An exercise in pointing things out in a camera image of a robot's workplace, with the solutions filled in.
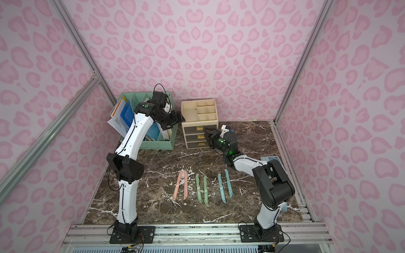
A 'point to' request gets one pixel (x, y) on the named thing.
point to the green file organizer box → (166, 142)
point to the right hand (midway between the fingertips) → (201, 130)
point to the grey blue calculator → (268, 158)
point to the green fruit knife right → (205, 190)
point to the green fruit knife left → (199, 190)
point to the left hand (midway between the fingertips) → (180, 119)
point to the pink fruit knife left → (176, 186)
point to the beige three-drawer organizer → (198, 115)
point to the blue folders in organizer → (122, 118)
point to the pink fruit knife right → (185, 185)
